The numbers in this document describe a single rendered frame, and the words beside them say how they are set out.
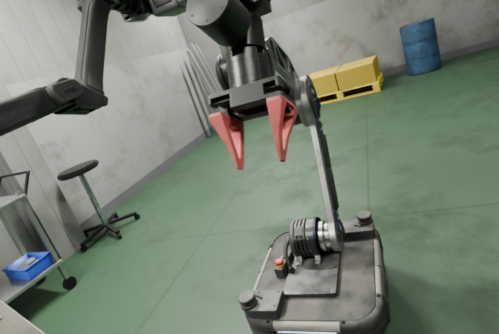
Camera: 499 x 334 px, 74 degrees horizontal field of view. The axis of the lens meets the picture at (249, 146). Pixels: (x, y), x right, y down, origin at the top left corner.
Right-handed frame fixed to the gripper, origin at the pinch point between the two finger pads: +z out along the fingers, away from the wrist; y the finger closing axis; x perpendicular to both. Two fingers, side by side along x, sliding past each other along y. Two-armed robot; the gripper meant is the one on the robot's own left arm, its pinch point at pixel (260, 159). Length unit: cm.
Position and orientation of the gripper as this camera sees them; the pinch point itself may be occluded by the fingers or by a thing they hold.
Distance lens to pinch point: 42.6
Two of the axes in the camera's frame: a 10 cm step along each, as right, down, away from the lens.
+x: 4.2, 1.4, 9.0
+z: 1.2, 9.7, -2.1
